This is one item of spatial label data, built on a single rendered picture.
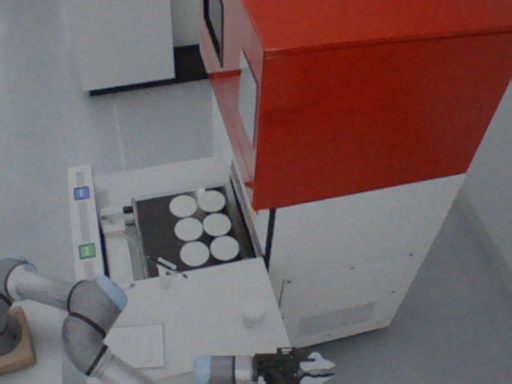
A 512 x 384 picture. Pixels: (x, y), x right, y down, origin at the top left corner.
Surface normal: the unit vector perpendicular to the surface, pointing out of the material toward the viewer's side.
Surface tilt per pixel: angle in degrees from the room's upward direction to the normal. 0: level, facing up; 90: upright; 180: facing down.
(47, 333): 0
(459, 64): 90
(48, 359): 0
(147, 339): 0
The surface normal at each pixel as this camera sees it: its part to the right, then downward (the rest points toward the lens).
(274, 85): 0.26, 0.76
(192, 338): 0.04, -0.63
